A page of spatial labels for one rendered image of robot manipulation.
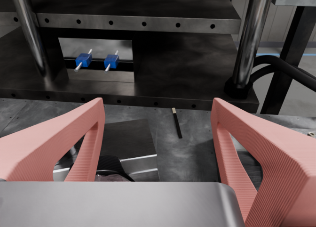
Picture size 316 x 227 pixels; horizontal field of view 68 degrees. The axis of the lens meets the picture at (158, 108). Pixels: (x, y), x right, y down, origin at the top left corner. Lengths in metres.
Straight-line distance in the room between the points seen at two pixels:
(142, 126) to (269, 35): 3.11
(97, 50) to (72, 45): 0.09
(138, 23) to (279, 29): 2.87
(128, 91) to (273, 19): 2.80
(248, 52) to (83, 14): 0.56
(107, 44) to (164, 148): 0.44
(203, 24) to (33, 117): 0.63
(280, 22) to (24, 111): 3.18
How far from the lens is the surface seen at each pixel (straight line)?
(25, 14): 0.94
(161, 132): 0.69
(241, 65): 0.84
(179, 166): 0.61
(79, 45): 0.93
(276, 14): 3.47
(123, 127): 0.54
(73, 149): 0.50
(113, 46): 0.89
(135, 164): 0.49
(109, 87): 0.92
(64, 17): 0.92
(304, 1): 0.96
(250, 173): 0.47
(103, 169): 0.52
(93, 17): 0.88
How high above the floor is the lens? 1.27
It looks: 38 degrees down
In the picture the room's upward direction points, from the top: straight up
